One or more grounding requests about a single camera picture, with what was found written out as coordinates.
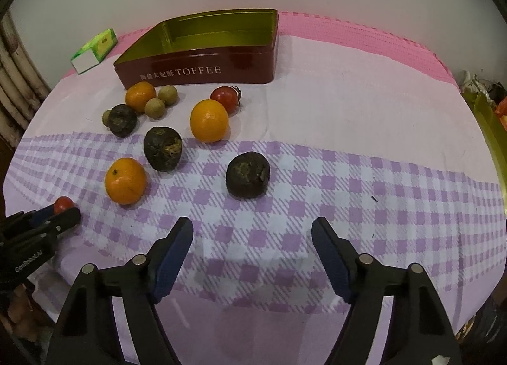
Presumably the small red cherry tomato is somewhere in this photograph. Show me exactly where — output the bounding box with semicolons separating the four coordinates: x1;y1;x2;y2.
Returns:
52;196;75;215

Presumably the green white small carton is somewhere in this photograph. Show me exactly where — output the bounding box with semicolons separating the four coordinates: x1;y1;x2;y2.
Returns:
70;29;118;74

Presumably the tan longan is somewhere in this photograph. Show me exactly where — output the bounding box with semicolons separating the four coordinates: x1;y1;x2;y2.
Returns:
158;85;179;106
101;109;111;127
144;97;166;119

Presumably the orange mandarin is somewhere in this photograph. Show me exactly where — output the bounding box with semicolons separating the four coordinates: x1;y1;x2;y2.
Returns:
190;99;228;143
125;81;157;114
105;157;147;205

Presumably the red toffee tin box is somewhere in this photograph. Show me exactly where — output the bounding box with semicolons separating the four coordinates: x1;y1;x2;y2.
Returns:
113;8;279;89

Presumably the tan longan left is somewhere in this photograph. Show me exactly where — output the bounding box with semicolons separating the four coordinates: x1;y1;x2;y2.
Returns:
101;109;111;127

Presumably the dark wrinkled fruit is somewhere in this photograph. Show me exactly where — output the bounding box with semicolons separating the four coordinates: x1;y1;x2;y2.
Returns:
144;126;183;172
107;104;138;138
226;151;271;199

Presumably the tan longan middle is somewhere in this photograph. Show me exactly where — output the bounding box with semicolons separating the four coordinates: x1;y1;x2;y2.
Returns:
144;97;166;119

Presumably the tan longan upper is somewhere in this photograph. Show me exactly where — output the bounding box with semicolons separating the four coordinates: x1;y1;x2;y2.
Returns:
158;85;179;106

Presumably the bamboo chair frame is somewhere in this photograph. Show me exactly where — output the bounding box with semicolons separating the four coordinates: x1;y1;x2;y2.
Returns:
0;12;51;149

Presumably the pink purple checked tablecloth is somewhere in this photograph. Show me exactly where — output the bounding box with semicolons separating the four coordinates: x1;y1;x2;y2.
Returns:
4;14;506;364

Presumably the red tomato with stem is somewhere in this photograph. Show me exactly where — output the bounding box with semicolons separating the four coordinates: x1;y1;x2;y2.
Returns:
210;86;242;114

